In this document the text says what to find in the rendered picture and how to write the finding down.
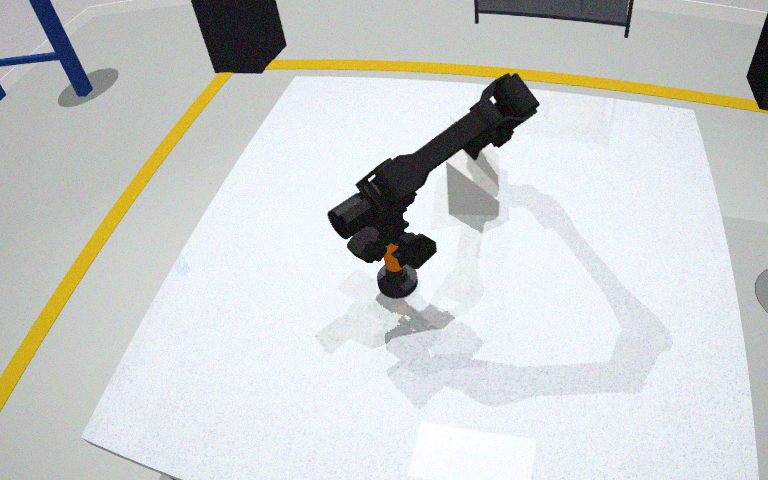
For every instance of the orange knob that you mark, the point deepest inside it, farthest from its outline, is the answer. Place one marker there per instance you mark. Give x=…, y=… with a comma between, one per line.
x=391, y=263

